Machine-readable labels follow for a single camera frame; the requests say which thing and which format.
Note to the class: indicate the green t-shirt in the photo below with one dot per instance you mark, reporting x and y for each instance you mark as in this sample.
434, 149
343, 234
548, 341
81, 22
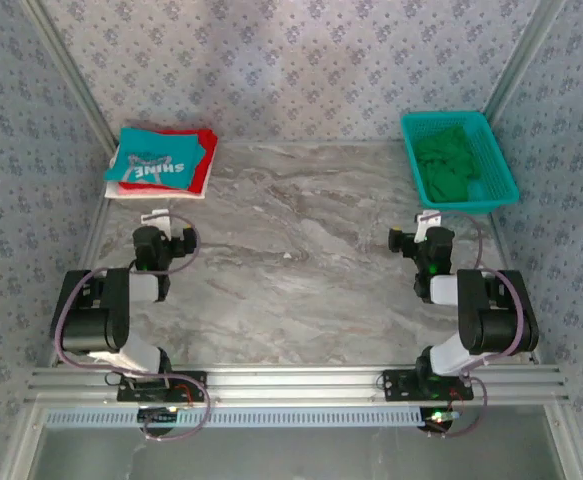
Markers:
446, 165

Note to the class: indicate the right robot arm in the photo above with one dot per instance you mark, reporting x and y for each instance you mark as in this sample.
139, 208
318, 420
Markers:
501, 325

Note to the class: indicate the stack of folded shirts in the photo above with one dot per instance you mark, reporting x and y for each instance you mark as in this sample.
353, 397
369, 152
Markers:
206, 160

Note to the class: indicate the teal printed folded t-shirt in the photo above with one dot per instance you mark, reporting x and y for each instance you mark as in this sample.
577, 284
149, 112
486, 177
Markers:
156, 160

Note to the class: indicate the teal plastic basket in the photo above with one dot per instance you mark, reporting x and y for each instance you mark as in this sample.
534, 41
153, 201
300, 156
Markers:
496, 165

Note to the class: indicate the left controller circuit board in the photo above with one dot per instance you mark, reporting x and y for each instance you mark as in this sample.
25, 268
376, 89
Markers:
158, 415

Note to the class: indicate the controller circuit board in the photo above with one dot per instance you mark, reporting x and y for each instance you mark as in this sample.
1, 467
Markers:
438, 419
158, 415

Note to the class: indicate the right controller circuit board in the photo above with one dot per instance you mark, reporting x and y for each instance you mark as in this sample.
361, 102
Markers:
438, 419

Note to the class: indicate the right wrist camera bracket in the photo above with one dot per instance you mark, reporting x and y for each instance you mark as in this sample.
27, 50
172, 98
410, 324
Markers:
423, 225

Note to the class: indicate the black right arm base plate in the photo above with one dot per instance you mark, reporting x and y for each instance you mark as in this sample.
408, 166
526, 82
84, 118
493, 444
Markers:
401, 387

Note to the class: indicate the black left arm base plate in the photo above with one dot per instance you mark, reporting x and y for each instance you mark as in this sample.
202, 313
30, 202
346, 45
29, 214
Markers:
131, 392

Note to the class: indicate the aluminium mounting rail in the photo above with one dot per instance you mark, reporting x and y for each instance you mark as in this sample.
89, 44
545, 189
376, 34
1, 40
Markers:
296, 382

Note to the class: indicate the aluminium frame post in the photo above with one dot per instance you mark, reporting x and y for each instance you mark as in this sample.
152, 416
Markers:
71, 75
521, 65

